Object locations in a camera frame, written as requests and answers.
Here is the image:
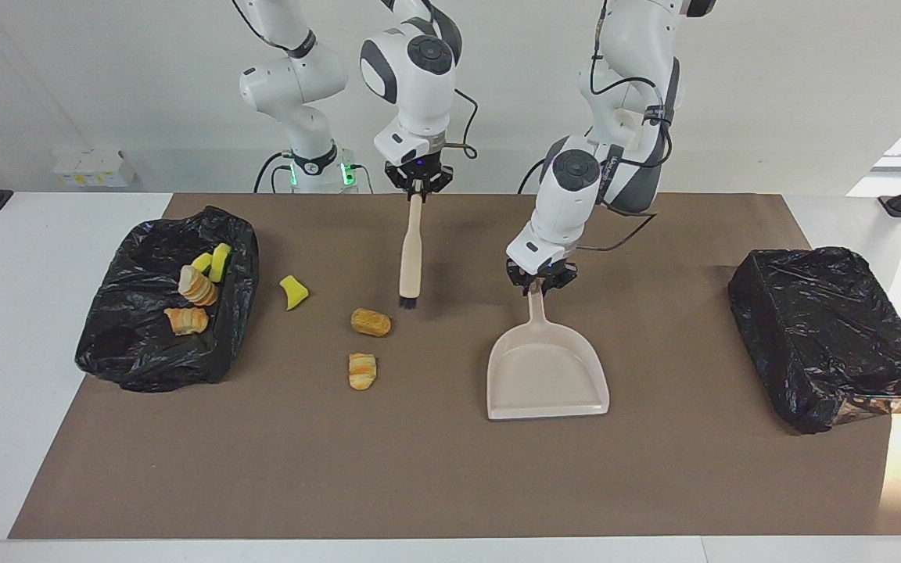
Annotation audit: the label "beige hand brush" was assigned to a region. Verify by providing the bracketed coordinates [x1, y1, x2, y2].
[398, 194, 425, 308]

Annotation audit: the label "beige plastic dustpan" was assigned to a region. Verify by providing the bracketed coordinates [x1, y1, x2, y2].
[486, 291, 611, 421]

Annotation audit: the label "brown bread roll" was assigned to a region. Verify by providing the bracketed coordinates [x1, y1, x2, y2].
[350, 307, 393, 338]

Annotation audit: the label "small yellow sponge wedge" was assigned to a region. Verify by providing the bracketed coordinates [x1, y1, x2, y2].
[278, 274, 311, 311]

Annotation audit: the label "striped croissant piece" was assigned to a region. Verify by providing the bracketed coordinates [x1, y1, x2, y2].
[163, 307, 209, 337]
[347, 352, 378, 391]
[178, 264, 219, 307]

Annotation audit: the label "crumpled black bag bin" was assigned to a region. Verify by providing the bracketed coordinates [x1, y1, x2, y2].
[75, 207, 260, 393]

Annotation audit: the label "brown table mat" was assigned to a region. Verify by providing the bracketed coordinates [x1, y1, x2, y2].
[9, 193, 897, 540]

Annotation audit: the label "black bag over cardboard box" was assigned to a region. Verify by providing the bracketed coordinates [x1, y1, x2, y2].
[727, 246, 901, 436]

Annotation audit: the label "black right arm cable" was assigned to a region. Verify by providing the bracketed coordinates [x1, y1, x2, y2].
[232, 0, 480, 161]

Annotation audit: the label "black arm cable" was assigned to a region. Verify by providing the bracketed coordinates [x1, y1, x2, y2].
[232, 0, 480, 161]
[574, 0, 674, 253]

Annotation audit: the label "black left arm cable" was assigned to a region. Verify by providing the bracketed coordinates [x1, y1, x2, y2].
[574, 0, 674, 253]

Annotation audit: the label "black left base cable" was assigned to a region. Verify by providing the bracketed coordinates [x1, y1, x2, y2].
[517, 159, 549, 194]

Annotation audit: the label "black right base cable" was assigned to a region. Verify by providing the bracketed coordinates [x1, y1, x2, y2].
[253, 151, 295, 194]

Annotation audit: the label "white wall socket boxes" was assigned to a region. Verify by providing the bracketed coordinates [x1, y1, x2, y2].
[52, 149, 137, 188]

